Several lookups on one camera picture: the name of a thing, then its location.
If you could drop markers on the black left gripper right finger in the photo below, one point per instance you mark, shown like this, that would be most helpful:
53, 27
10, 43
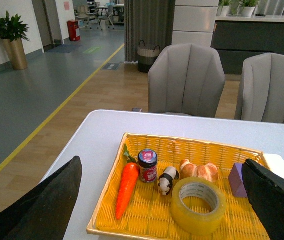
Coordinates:
265, 191

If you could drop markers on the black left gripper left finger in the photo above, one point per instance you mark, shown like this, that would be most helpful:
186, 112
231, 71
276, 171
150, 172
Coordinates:
44, 212

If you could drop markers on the yellowish clear tape roll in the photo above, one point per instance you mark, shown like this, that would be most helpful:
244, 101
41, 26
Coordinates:
197, 206

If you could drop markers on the yellow woven basket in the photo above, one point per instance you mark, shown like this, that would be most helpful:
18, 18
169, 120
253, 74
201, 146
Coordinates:
148, 215

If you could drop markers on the woven laundry basket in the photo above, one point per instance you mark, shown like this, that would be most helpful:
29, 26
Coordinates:
146, 56

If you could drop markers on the white card on table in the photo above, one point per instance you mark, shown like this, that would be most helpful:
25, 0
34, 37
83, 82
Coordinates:
275, 163

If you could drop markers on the purple block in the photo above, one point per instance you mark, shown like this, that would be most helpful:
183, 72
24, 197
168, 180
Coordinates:
236, 181

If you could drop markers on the toy croissant bread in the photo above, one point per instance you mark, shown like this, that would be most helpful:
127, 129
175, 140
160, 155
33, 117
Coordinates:
208, 171

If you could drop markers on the orange toy carrot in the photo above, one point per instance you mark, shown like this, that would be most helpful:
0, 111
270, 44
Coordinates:
128, 181

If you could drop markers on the toy panda figurine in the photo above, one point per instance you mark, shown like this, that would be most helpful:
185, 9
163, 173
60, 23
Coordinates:
165, 181

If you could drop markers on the grey chair right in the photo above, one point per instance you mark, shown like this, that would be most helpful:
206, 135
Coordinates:
261, 90

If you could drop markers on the grey chair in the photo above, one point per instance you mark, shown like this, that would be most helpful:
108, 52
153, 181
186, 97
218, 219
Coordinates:
186, 79
261, 90

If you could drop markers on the small jar with red label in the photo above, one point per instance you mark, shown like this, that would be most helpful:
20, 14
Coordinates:
147, 162

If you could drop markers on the grey chair left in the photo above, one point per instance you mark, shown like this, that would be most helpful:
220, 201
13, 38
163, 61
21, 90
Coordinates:
186, 79

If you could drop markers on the dark grey counter cabinet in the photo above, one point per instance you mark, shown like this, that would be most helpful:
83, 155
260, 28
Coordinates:
237, 40

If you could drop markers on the green plant in gold pot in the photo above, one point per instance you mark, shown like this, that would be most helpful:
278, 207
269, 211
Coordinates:
12, 32

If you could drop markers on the red bin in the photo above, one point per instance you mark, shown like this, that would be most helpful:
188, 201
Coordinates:
73, 30

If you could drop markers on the white potted plant right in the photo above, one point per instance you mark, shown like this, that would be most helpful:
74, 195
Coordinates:
247, 7

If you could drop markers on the white potted plant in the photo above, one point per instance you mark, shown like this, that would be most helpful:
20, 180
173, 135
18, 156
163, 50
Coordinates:
247, 7
223, 8

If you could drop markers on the white potted plant left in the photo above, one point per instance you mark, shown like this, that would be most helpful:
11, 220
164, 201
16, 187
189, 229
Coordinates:
223, 8

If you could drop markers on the distant office chair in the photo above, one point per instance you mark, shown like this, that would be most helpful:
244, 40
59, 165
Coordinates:
83, 15

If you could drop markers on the grey curtain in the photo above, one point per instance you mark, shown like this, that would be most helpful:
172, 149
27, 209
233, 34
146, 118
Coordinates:
147, 20

